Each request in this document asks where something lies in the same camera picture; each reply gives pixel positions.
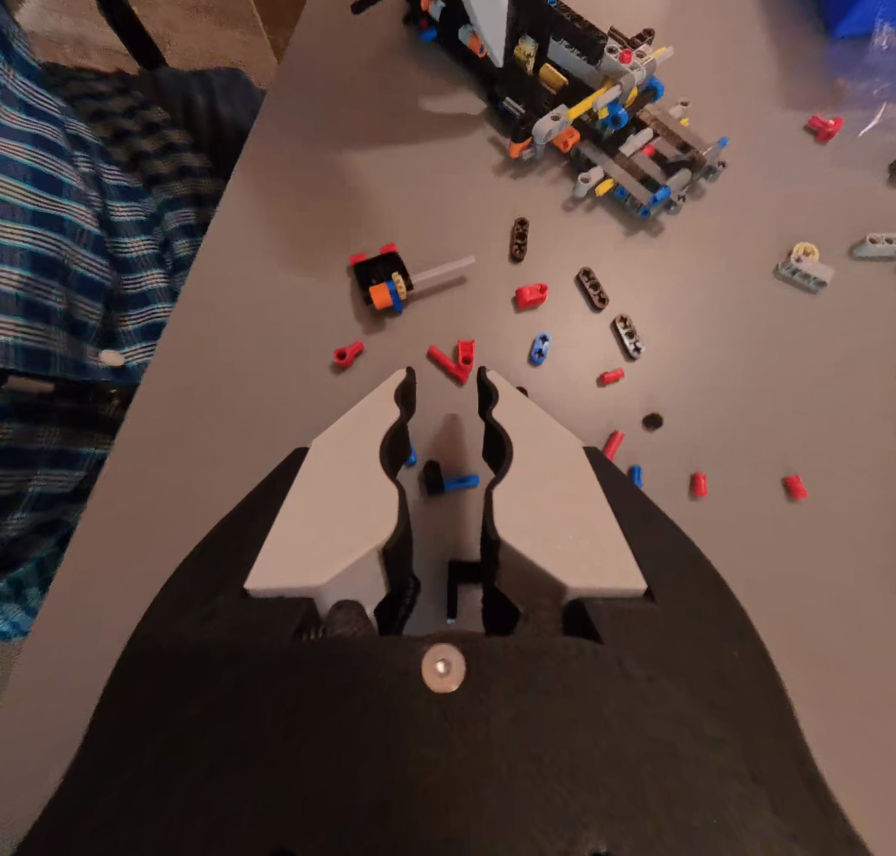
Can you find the lego vehicle chassis model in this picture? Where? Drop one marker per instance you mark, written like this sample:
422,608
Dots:
581,65

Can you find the red lego axle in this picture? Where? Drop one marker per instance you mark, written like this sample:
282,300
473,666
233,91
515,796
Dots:
446,365

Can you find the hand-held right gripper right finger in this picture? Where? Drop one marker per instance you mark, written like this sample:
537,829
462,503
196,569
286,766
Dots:
553,513

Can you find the black round lego piece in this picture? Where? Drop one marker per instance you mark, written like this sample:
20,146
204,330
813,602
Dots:
652,421

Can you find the grey lego beam with gear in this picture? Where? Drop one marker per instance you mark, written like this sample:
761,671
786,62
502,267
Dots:
803,272

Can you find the blue small lego liftarm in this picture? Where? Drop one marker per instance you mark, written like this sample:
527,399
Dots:
540,349

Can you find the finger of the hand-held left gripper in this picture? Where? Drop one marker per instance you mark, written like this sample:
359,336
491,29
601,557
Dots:
479,2

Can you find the black angled lego piece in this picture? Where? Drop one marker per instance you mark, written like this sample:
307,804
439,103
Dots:
453,586

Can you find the black furniture leg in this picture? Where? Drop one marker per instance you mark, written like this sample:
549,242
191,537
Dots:
115,9

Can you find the red lego connector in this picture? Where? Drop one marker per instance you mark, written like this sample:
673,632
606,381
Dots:
824,127
346,355
530,297
467,352

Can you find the red lego bush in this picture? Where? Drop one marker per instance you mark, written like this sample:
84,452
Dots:
698,484
794,486

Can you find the black thin lego liftarm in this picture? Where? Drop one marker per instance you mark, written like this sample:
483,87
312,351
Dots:
628,336
592,288
519,239

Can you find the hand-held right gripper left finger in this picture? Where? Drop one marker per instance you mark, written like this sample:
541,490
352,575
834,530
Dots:
329,506

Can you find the blue lego pin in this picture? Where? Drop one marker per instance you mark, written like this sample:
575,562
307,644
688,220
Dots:
635,476

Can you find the clear plastic bag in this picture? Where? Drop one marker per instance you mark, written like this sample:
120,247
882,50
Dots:
871,86

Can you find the dark cloth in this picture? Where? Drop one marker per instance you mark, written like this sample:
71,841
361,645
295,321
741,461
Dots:
203,121

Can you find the blue plaid shirt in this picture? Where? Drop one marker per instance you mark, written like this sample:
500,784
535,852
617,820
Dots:
70,254

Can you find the small black orange lego subassembly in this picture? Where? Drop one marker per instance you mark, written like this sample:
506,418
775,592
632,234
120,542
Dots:
381,279

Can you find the grey lego liftarm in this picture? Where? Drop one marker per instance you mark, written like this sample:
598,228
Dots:
875,246

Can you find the red lego pin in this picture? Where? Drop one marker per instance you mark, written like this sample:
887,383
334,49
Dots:
613,444
611,377

